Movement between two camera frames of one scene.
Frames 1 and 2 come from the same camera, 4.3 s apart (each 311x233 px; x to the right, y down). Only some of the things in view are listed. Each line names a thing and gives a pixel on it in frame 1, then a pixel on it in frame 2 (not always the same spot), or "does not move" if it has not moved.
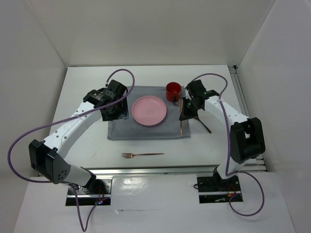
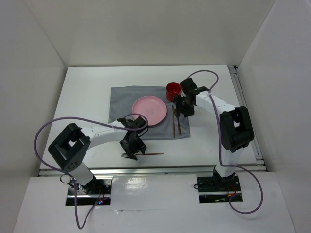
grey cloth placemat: [130, 129] does not move
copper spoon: [208, 129] → [178, 117]
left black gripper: [123, 112] → [140, 145]
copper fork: [130, 155] does not move
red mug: [173, 91] does not move
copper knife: [180, 112] → [173, 121]
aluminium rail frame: [260, 166] does not move
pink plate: [149, 110] does not move
